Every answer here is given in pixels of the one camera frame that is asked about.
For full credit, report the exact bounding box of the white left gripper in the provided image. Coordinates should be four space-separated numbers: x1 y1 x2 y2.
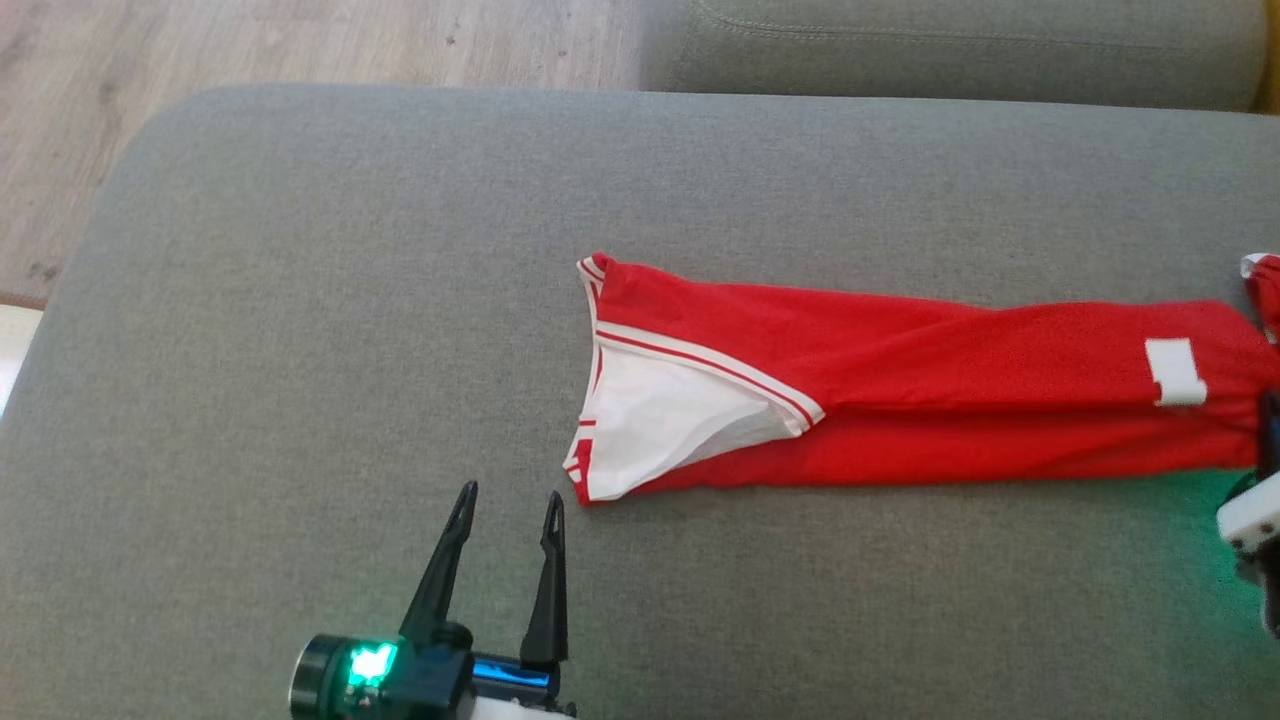
397 480 580 720

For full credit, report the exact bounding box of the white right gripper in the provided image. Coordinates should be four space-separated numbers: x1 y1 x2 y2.
1216 471 1280 552

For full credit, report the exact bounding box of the red jersey with white tee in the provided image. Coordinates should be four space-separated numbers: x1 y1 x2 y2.
561 251 1280 507

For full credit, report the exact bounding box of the large grey sofa seat cushion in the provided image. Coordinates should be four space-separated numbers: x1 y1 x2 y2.
0 84 1280 720

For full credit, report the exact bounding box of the cream floor rug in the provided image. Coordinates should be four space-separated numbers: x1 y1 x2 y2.
0 300 46 419

